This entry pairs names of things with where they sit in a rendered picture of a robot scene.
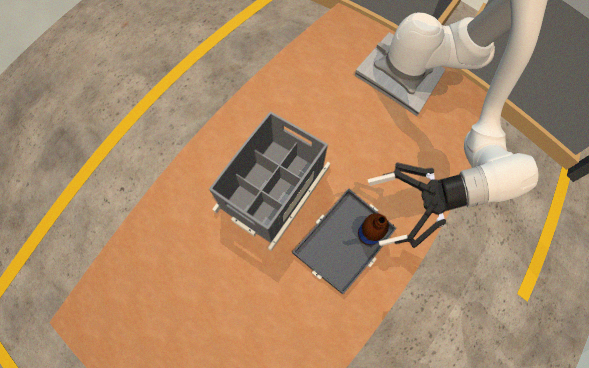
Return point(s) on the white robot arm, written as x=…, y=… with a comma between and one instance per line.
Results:
x=421, y=42

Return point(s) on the brown and blue bottle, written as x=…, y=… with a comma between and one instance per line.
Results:
x=373, y=229

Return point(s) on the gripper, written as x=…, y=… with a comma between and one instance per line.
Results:
x=438, y=195

